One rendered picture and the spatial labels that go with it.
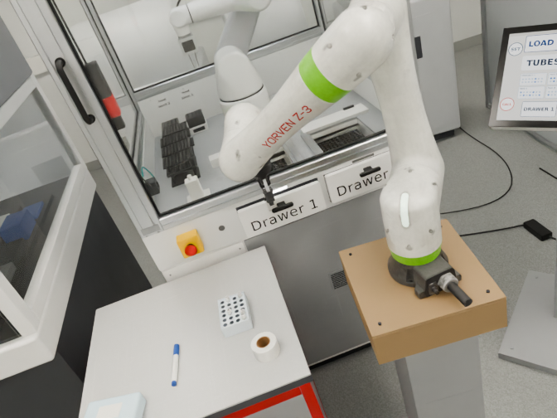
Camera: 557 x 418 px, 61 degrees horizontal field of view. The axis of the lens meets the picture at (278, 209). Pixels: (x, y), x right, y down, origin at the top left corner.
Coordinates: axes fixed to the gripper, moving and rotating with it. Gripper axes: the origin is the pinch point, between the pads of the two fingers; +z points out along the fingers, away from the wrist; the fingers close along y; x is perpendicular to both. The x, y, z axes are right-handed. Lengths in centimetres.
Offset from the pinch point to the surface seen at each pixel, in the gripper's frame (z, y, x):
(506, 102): -10, 4, 78
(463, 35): 180, -259, 247
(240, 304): 5.3, 28.1, -19.4
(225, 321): 4.7, 31.6, -25.0
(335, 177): 3.5, -3.1, 23.4
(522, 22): 65, -114, 183
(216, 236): 10.3, -2.5, -21.1
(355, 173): 4.9, -2.6, 30.3
